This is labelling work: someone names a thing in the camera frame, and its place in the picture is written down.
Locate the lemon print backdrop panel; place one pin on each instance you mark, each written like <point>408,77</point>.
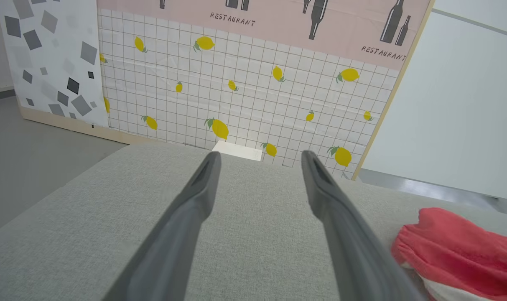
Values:
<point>253,83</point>

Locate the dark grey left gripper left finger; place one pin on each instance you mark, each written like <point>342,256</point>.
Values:
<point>174,234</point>

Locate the white box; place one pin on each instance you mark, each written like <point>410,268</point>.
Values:
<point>236,150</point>

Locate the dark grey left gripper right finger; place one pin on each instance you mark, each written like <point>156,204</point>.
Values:
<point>345,234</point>

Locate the red garment with white trim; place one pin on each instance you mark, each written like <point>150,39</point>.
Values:
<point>454,251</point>

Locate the grey squares backdrop panel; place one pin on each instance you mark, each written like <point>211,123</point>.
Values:
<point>48,62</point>

